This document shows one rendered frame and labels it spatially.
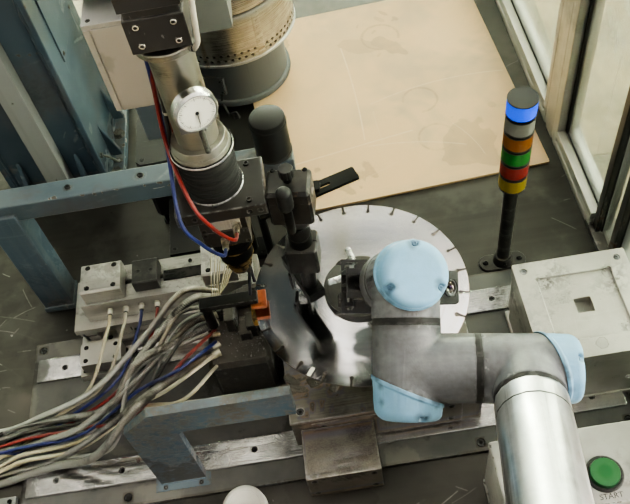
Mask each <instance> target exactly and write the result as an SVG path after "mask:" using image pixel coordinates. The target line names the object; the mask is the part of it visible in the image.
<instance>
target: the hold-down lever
mask: <svg viewBox="0 0 630 504"><path fill-rule="evenodd" d="M275 198H276V202H277V206H278V209H279V210H280V211H281V212H282V213H283V217H284V221H285V226H286V230H287V233H288V234H290V235H293V234H295V233H296V226H295V221H294V217H293V212H292V210H293V208H294V201H293V197H292V192H291V190H290V189H289V188H288V187H286V186H281V187H279V188H277V189H276V191H275Z"/></svg>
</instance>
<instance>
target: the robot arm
mask: <svg viewBox="0 0 630 504"><path fill-rule="evenodd" d="M354 264H355V265H354ZM336 265H341V293H339V294H338V295H337V296H338V307H341V311H339V312H337V315H353V314H371V319H372V374H371V379H372V384H373V403H374V411H375V413H376V414H377V416H378V417H379V418H381V419H382V420H385V421H390V422H402V423H418V422H434V421H437V420H439V419H440V418H441V417H442V411H443V408H444V403H488V404H494V411H495V419H496V427H497V436H498V444H499V452H500V460H501V469H502V477H503V485H504V493H505V502H506V504H595V503H594V499H593V494H592V490H591V486H590V481H589V477H588V473H587V469H586V464H585V460H584V456H583V452H582V447H581V443H580V439H579V434H578V430H577V426H576V422H575V417H574V413H573V409H572V405H571V404H575V403H578V402H579V401H581V399H582V398H583V395H584V391H585V380H586V373H585V363H584V354H583V349H582V346H581V344H580V342H579V340H578V339H577V338H576V337H575V336H573V335H570V334H556V333H545V332H542V331H535V332H533V333H441V318H440V305H455V304H458V303H459V283H458V272H457V271H454V270H448V266H447V263H446V261H445V259H444V257H443V255H442V254H441V253H440V251H439V250H438V249H437V248H435V247H434V246H433V245H431V244H429V243H427V242H425V241H422V240H416V239H409V240H401V241H396V242H393V243H391V244H389V245H388V246H386V247H385V248H384V249H383V250H382V251H381V252H379V253H377V254H375V255H374V256H372V257H371V258H370V259H341V260H339V261H338V262H337V263H336ZM344 265H354V267H353V268H349V267H346V268H344ZM345 307H349V308H347V309H346V308H345Z"/></svg>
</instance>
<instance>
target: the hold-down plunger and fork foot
mask: <svg viewBox="0 0 630 504"><path fill-rule="evenodd" d="M281 258H282V262H283V265H284V266H285V268H286V269H287V271H288V277H289V281H290V285H291V289H292V290H294V289H295V282H296V283H297V285H298V286H299V287H300V289H301V290H302V292H303V293H304V295H305V296H306V297H307V299H308V300H309V302H310V303H312V302H314V301H316V300H318V299H320V298H321V297H323V296H325V295H326V293H325V288H324V286H323V285H322V284H321V282H320V281H319V280H318V278H317V276H316V273H300V274H291V273H290V272H289V269H288V265H287V261H286V257H285V255H284V256H282V257H281Z"/></svg>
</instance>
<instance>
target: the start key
mask: <svg viewBox="0 0 630 504"><path fill-rule="evenodd" d="M589 477H590V479H591V480H592V482H593V483H594V484H595V485H597V486H599V487H601V488H605V489H610V488H613V487H615V486H616V485H617V484H618V482H619V480H620V478H621V471H620V468H619V466H618V465H617V464H616V463H615V462H614V461H613V460H611V459H608V458H598V459H596V460H594V461H593V462H592V463H591V465H590V467H589Z"/></svg>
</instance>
